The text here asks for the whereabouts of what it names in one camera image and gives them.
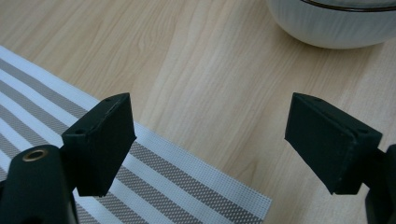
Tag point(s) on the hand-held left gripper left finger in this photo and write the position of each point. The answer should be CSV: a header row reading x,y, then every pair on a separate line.
x,y
99,146

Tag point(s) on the grey white striped placemat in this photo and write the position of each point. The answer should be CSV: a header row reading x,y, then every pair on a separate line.
x,y
174,183

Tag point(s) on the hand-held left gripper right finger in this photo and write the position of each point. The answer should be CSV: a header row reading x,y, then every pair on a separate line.
x,y
327,146

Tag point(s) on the white bowl with dark rim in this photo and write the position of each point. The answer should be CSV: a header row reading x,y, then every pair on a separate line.
x,y
336,28

